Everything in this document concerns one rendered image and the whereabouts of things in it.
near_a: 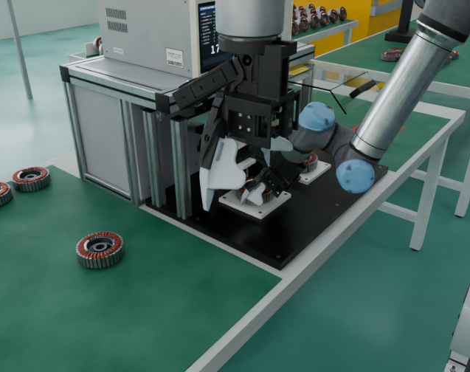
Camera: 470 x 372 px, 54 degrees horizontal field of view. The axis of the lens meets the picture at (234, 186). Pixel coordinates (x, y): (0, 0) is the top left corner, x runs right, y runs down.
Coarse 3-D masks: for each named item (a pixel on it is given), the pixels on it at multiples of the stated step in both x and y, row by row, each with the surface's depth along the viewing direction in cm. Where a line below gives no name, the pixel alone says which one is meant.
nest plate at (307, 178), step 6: (318, 162) 151; (324, 162) 151; (318, 168) 148; (324, 168) 148; (300, 174) 144; (306, 174) 144; (312, 174) 144; (318, 174) 145; (300, 180) 142; (306, 180) 141; (312, 180) 143
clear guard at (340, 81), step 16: (304, 64) 151; (320, 64) 151; (288, 80) 135; (304, 80) 135; (320, 80) 135; (336, 80) 135; (352, 80) 136; (368, 80) 142; (336, 96) 128; (368, 96) 138
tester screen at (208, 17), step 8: (200, 8) 110; (208, 8) 113; (200, 16) 111; (208, 16) 114; (200, 24) 112; (208, 24) 114; (200, 32) 113; (208, 32) 115; (216, 32) 118; (208, 40) 116; (216, 40) 119; (208, 48) 117; (208, 56) 118; (232, 56) 126; (216, 64) 121
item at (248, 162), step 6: (240, 144) 131; (246, 144) 131; (198, 150) 135; (240, 150) 128; (246, 150) 130; (240, 156) 129; (246, 156) 131; (240, 162) 129; (246, 162) 129; (252, 162) 130
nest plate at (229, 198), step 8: (232, 192) 135; (224, 200) 131; (232, 200) 131; (272, 200) 131; (280, 200) 131; (240, 208) 128; (248, 208) 127; (256, 208) 127; (264, 208) 127; (272, 208) 127; (256, 216) 125; (264, 216) 125
